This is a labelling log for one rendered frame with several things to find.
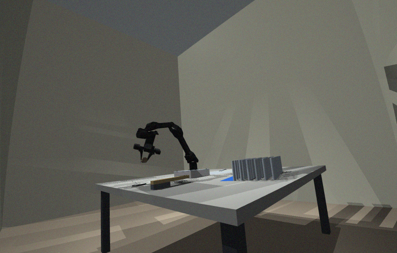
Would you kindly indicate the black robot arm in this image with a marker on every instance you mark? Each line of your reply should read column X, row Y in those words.
column 177, row 133

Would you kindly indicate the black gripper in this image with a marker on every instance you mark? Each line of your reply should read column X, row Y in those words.
column 138, row 147

